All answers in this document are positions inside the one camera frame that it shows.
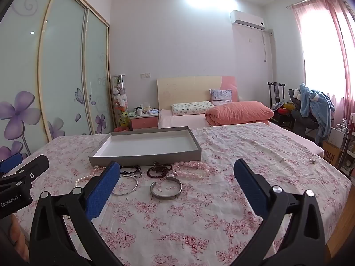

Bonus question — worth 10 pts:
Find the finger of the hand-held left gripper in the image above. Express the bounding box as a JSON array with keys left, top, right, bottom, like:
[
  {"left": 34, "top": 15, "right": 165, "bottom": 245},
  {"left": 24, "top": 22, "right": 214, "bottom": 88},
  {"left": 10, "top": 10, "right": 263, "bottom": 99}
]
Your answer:
[
  {"left": 0, "top": 152, "right": 23, "bottom": 172},
  {"left": 0, "top": 155, "right": 50, "bottom": 185}
]

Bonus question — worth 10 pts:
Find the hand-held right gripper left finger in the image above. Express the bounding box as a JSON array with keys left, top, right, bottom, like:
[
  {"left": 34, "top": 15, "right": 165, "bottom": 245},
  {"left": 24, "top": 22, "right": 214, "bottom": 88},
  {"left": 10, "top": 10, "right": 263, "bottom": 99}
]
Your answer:
[{"left": 29, "top": 161, "right": 131, "bottom": 266}]

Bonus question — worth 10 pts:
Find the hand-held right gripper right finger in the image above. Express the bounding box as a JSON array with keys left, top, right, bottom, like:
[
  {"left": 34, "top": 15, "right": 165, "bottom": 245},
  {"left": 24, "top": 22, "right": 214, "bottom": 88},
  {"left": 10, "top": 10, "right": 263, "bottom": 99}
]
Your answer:
[{"left": 234, "top": 158, "right": 325, "bottom": 266}]

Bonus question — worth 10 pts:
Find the pink pearl bracelet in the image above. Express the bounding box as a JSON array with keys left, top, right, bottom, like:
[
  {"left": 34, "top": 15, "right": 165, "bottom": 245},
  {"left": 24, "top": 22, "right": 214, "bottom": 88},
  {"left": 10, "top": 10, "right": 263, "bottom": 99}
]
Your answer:
[{"left": 74, "top": 171, "right": 98, "bottom": 189}]

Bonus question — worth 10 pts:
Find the thin silver bangle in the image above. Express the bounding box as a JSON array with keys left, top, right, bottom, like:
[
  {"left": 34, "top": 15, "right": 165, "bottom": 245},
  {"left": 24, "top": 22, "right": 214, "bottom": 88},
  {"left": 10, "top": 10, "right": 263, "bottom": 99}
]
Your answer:
[{"left": 111, "top": 174, "right": 138, "bottom": 196}]

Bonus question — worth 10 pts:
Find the dark red bead bracelet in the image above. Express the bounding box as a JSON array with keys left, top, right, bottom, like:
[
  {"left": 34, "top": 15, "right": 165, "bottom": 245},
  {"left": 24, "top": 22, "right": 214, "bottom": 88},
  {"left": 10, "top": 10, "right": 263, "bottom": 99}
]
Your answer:
[{"left": 147, "top": 162, "right": 173, "bottom": 178}]

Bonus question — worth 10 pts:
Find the pink bead bracelet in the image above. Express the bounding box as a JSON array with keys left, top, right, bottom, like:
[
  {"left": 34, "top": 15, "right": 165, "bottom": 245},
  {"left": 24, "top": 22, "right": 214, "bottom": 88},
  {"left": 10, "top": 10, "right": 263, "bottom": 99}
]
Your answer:
[{"left": 171, "top": 161, "right": 212, "bottom": 180}]

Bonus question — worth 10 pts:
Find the grey cardboard tray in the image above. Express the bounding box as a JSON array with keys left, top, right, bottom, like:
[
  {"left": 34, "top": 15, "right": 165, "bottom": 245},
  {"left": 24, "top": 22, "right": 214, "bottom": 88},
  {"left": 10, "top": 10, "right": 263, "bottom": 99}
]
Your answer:
[{"left": 88, "top": 126, "right": 202, "bottom": 166}]

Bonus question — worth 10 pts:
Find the silver cuff bracelet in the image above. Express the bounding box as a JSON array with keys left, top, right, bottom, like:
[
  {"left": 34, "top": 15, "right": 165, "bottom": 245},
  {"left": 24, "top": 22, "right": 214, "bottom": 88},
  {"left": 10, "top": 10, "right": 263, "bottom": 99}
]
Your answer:
[{"left": 150, "top": 176, "right": 183, "bottom": 199}]

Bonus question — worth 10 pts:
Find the person's left hand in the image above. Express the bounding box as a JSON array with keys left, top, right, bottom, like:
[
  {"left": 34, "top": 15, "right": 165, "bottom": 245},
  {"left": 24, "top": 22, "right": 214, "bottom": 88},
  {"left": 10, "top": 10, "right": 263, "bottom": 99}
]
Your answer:
[{"left": 0, "top": 215, "right": 30, "bottom": 262}]

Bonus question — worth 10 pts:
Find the pink floral tablecloth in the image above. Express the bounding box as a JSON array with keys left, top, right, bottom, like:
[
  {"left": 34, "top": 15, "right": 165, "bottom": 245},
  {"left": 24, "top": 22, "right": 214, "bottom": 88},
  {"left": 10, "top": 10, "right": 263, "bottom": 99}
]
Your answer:
[{"left": 0, "top": 122, "right": 353, "bottom": 266}]

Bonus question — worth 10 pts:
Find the pink nightstand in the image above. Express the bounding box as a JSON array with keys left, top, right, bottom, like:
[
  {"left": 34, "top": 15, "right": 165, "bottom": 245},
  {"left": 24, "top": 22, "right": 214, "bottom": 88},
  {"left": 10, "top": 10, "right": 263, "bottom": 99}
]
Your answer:
[{"left": 130, "top": 111, "right": 160, "bottom": 130}]

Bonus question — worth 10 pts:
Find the grey office chair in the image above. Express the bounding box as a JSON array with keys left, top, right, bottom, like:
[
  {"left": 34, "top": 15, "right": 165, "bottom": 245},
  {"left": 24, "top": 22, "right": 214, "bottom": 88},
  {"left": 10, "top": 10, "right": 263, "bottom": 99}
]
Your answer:
[{"left": 288, "top": 89, "right": 325, "bottom": 142}]

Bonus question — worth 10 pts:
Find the brown cardboard box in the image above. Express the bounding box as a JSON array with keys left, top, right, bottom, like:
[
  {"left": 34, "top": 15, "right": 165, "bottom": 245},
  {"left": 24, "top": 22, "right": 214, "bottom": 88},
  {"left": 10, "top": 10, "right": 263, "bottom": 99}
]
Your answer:
[{"left": 322, "top": 141, "right": 342, "bottom": 170}]

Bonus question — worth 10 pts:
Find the clear tube of plush toys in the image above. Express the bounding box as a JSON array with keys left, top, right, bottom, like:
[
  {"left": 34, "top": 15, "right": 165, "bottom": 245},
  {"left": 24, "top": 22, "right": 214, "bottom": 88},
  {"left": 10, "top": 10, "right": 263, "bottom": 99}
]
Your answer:
[{"left": 111, "top": 74, "right": 131, "bottom": 129}]

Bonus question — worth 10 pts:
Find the lilac printed cushion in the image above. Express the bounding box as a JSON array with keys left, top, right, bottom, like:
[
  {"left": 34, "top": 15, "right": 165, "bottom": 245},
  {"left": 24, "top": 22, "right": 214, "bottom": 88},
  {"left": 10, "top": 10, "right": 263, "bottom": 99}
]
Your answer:
[{"left": 209, "top": 89, "right": 233, "bottom": 106}]

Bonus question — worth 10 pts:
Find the bed with pink sheet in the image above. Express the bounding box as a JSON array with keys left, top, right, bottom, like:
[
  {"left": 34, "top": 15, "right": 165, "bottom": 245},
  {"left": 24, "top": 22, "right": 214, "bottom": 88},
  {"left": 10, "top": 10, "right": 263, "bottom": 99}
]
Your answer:
[{"left": 158, "top": 100, "right": 324, "bottom": 157}]

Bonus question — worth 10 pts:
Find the patterned cream pillow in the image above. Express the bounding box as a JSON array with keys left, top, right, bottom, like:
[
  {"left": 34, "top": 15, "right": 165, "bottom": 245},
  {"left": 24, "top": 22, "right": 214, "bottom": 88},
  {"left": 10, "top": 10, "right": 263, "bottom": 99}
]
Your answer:
[{"left": 170, "top": 101, "right": 214, "bottom": 116}]

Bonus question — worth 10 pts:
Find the dark wooden chair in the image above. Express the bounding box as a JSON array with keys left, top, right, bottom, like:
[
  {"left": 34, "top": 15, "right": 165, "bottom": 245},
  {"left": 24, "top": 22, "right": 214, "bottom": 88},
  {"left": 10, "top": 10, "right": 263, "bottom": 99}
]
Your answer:
[{"left": 268, "top": 82, "right": 287, "bottom": 122}]

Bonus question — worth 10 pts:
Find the white metal rack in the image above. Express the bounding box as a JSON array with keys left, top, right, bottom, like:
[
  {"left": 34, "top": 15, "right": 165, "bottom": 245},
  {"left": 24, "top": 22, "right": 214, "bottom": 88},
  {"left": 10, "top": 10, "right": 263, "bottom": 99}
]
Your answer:
[{"left": 335, "top": 118, "right": 355, "bottom": 178}]

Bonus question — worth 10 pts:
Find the floral sliding door wardrobe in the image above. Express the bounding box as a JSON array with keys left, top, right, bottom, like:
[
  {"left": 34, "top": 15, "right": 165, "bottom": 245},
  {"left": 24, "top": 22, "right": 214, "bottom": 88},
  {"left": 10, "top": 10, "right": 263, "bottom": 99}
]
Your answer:
[{"left": 0, "top": 0, "right": 117, "bottom": 161}]

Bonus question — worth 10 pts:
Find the blue fleece garment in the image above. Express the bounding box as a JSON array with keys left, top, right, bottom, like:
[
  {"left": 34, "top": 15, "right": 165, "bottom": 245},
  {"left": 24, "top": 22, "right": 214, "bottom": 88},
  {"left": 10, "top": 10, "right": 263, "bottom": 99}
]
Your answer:
[{"left": 298, "top": 83, "right": 335, "bottom": 145}]

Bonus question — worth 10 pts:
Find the beige and pink headboard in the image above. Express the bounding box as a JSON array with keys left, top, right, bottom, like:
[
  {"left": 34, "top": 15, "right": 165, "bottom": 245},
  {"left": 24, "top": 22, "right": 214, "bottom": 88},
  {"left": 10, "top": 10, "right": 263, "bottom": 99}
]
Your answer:
[{"left": 157, "top": 76, "right": 238, "bottom": 110}]

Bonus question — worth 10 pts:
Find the air conditioner pipe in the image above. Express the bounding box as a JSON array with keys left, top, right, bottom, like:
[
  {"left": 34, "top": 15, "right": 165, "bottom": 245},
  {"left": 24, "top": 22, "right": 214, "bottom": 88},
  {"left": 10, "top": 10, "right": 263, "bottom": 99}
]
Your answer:
[{"left": 262, "top": 30, "right": 274, "bottom": 63}]

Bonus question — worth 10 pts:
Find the white air conditioner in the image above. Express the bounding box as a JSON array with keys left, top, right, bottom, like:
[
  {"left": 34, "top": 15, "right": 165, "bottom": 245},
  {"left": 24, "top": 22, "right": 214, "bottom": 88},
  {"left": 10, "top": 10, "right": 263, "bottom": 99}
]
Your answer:
[{"left": 230, "top": 10, "right": 266, "bottom": 30}]

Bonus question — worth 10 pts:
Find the pink curtain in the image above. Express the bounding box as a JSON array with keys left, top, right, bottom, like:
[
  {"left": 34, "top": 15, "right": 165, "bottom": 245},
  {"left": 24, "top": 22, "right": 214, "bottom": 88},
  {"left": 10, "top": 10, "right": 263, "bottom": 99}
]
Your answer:
[{"left": 290, "top": 0, "right": 355, "bottom": 117}]

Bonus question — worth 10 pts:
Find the black bead bracelet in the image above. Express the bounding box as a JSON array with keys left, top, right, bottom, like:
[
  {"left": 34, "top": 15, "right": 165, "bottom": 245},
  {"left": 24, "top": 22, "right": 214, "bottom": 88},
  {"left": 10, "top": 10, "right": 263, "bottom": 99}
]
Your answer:
[{"left": 120, "top": 164, "right": 142, "bottom": 177}]

